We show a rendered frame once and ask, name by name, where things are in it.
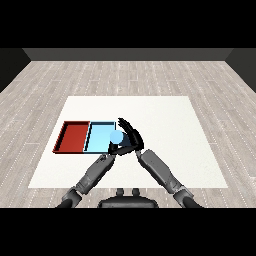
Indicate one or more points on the light blue shallow open box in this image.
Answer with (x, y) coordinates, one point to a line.
(98, 138)

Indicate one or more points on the red shallow open box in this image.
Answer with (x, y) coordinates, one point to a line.
(73, 137)

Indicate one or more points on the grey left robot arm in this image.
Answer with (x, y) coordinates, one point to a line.
(95, 175)

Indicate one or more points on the dark grey robot body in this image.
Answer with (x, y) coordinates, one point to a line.
(128, 201)

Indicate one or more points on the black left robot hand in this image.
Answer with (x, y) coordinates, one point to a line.
(116, 151)

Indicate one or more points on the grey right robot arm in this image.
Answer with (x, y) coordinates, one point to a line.
(160, 171)

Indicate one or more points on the small blue can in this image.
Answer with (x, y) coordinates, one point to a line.
(116, 137)

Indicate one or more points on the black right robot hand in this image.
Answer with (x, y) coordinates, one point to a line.
(136, 138)

